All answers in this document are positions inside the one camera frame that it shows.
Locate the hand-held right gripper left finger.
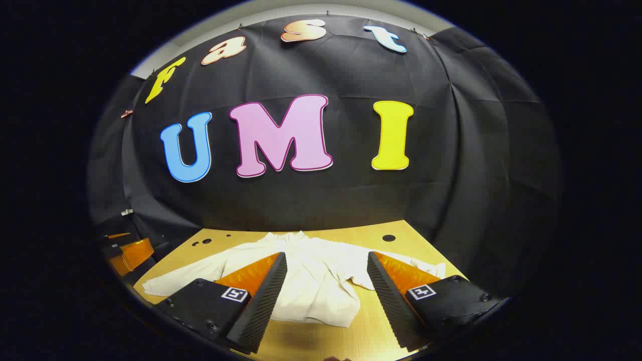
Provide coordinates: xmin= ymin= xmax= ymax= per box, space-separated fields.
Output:
xmin=153 ymin=252 xmax=288 ymax=354

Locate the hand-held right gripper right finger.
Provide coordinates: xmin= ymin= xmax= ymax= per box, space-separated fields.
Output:
xmin=367 ymin=251 xmax=504 ymax=352

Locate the white long-sleeved garment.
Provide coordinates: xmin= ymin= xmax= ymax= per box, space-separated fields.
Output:
xmin=142 ymin=231 xmax=446 ymax=328

